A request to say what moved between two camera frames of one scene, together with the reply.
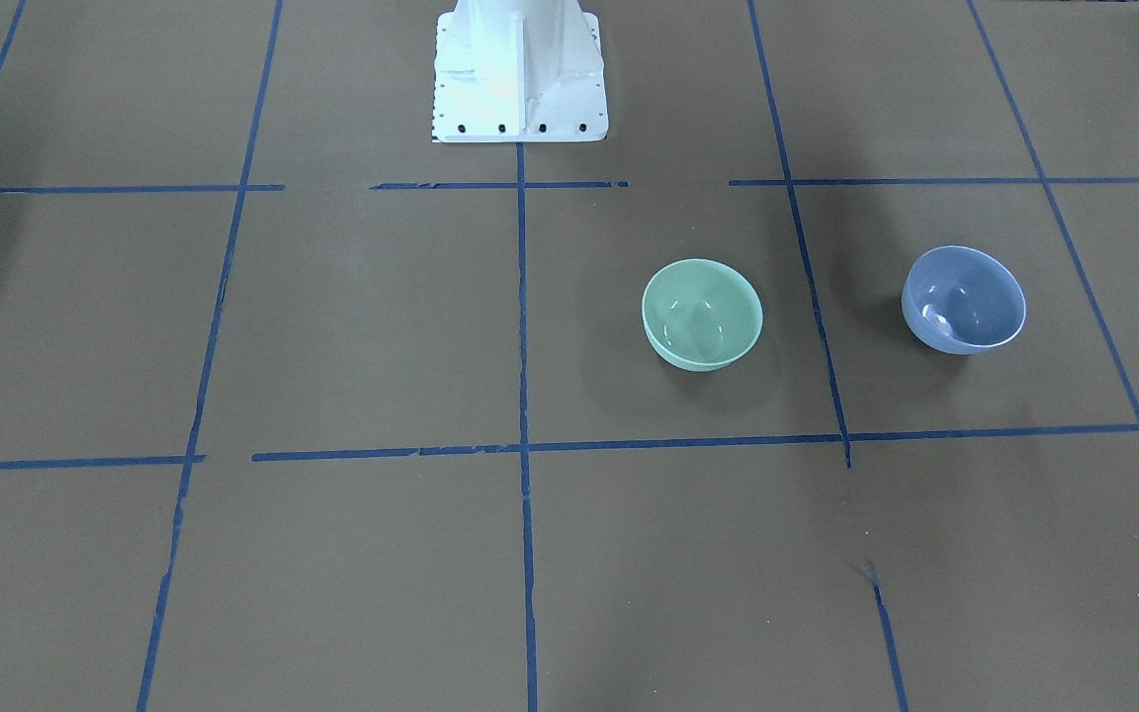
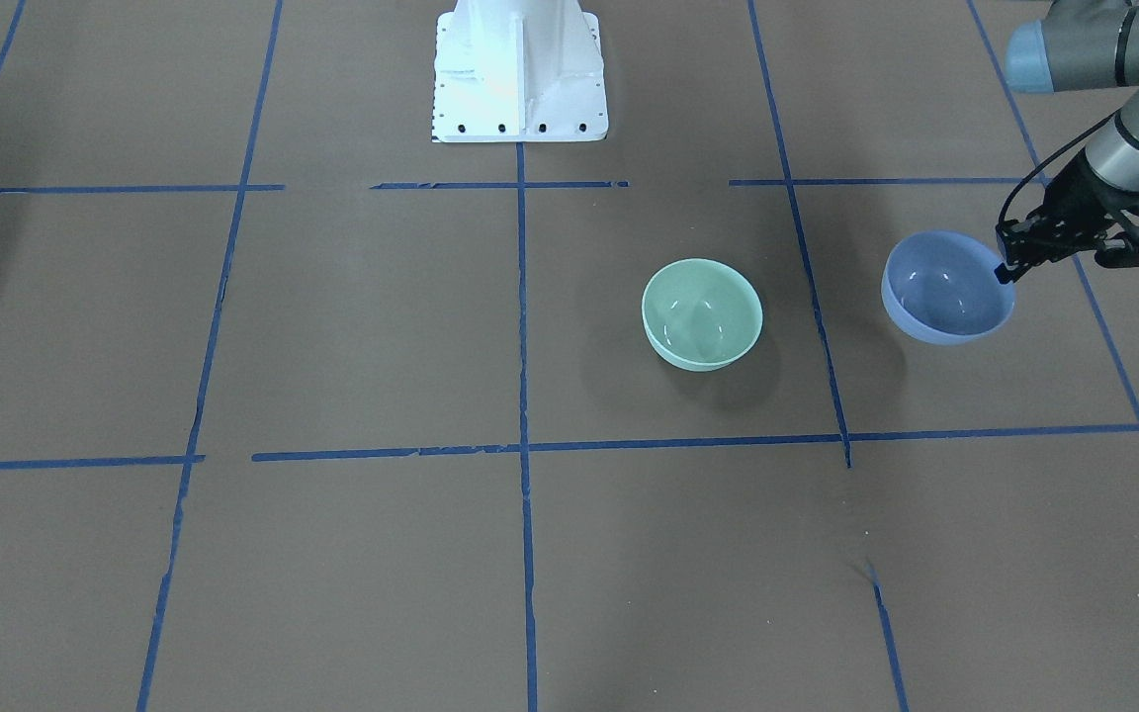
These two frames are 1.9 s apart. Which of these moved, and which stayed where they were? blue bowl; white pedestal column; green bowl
Moved: blue bowl
Stayed: green bowl; white pedestal column
